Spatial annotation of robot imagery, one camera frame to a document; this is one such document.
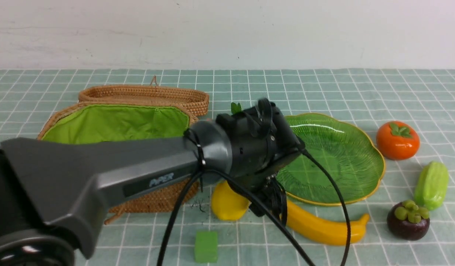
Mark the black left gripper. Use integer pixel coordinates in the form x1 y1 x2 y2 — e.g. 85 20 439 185
254 175 288 226

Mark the yellow toy lemon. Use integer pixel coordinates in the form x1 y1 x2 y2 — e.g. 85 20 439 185
211 181 250 221

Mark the yellow toy banana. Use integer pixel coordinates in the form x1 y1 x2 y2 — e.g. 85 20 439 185
283 199 370 246

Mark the white toy radish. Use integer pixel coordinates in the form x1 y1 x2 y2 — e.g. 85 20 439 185
231 102 242 115

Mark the dark purple toy mangosteen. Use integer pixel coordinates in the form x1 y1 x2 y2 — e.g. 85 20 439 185
387 200 430 241

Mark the orange toy persimmon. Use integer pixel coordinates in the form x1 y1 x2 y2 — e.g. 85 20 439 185
376 121 421 160

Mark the green toy gourd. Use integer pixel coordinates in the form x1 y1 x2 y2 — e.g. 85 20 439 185
414 161 449 211

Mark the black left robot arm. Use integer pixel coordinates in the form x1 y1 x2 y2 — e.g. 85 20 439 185
0 98 305 266

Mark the green foam cube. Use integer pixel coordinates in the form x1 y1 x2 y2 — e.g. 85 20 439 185
194 231 218 264

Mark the green leaf-shaped glass plate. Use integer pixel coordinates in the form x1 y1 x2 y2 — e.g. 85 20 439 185
277 113 386 207

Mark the woven wicker basket lid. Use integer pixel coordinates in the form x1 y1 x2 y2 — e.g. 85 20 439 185
78 76 209 116

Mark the green checkered tablecloth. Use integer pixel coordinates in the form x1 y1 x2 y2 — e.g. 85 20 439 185
0 69 455 266

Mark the woven wicker basket green lining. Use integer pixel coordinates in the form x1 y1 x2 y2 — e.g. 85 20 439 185
37 102 200 213

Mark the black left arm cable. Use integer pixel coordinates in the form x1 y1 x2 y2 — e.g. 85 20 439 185
156 148 352 266

